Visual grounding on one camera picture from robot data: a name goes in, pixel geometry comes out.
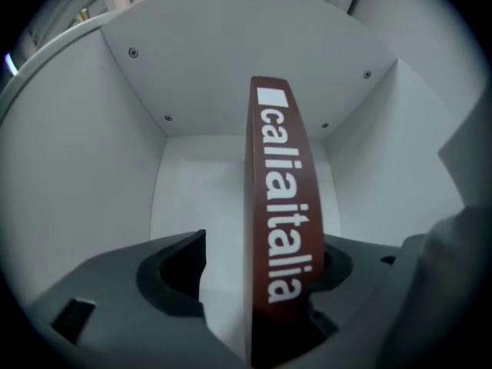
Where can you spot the white cabinet interior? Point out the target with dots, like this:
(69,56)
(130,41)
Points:
(200,90)

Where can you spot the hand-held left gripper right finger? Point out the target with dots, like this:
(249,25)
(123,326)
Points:
(376,306)

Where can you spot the white desk with hutch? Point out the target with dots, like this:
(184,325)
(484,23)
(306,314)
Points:
(407,33)

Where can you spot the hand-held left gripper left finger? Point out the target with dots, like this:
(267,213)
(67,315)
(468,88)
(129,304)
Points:
(115,321)

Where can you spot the brown book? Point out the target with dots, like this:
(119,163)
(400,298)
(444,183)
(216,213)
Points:
(284,206)

